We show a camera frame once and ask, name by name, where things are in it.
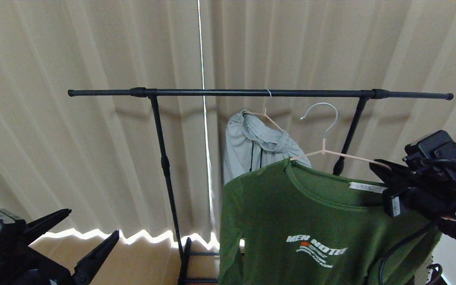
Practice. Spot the pale grey shorts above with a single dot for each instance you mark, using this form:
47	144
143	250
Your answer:
251	146

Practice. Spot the pink clothes hanger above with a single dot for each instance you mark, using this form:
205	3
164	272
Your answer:
267	116
323	146

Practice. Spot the black clothes rack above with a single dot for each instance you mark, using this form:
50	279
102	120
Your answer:
251	93

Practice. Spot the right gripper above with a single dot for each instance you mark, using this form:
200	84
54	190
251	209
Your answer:
418	200

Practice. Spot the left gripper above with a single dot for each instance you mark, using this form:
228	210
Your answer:
22	269

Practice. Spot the white laundry basket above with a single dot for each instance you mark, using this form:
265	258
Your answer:
430	273

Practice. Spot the green garment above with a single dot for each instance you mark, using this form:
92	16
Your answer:
275	221

